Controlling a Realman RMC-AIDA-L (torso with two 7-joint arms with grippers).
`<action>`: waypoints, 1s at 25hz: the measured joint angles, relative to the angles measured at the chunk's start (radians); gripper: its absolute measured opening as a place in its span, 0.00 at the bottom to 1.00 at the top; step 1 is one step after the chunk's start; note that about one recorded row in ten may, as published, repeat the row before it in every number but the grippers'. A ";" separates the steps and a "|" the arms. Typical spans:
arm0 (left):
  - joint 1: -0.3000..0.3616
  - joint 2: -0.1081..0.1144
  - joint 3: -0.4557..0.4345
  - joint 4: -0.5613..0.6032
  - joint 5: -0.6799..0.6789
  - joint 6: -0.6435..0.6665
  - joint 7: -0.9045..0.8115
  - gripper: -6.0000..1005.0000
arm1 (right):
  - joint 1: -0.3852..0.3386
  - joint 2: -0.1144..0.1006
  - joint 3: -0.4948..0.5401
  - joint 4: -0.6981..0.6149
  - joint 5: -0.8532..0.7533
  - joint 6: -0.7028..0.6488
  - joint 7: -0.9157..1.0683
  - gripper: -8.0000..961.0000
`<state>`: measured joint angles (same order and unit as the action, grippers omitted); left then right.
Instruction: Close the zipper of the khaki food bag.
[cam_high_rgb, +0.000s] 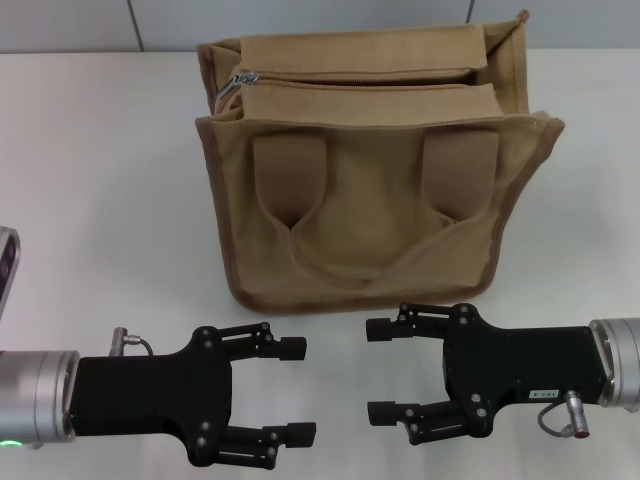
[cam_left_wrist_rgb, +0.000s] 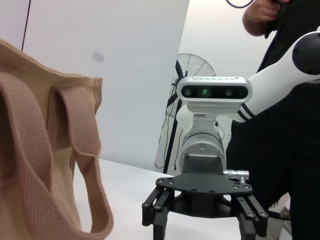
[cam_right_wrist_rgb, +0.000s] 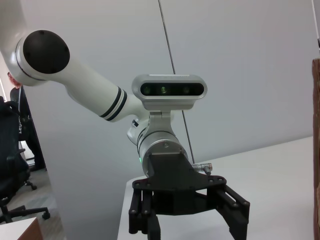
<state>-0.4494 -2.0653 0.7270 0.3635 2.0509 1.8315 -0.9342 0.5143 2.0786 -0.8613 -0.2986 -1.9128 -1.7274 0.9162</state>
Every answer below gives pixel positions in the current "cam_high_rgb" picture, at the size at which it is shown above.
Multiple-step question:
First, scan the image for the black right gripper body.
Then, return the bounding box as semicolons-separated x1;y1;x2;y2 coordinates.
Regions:
442;303;609;441

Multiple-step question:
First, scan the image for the right gripper cable with plugs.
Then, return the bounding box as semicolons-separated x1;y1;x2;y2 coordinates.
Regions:
537;391;597;441

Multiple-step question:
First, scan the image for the khaki canvas food bag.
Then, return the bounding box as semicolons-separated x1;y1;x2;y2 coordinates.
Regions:
193;8;566;315

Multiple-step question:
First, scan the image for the gripper cable with plugs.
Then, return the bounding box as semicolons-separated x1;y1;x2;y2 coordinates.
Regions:
537;391;597;441
110;326;155;358

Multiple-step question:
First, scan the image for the left gripper cable with plugs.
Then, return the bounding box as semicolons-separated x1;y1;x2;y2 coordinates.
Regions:
110;326;155;358

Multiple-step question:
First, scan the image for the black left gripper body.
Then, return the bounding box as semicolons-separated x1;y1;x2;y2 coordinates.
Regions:
64;327;236;469

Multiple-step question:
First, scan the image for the silver metal zipper pull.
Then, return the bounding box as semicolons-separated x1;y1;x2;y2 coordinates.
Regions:
217;71;260;104

